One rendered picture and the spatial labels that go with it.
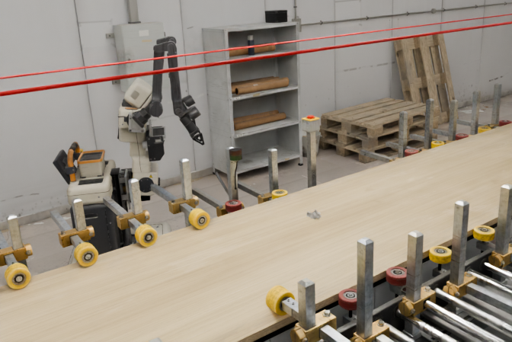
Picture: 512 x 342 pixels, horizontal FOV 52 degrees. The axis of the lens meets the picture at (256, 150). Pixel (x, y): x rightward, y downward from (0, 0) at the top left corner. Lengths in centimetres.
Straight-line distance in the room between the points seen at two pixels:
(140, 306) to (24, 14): 338
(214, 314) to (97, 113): 350
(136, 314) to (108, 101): 343
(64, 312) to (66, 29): 333
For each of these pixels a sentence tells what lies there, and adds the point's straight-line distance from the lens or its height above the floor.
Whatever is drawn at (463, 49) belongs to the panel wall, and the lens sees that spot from 841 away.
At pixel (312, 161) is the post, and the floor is 98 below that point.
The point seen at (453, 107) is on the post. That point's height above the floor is 108.
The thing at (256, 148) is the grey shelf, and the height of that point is 16.
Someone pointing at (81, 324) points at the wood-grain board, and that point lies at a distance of 184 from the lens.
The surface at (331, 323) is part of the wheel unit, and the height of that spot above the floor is 96.
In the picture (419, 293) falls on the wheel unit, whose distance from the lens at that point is 189.
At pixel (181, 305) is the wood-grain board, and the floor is 90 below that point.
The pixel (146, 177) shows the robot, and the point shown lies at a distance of 341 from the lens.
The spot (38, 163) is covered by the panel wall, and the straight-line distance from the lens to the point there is 497.
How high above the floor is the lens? 189
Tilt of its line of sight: 17 degrees down
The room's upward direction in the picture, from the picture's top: 3 degrees counter-clockwise
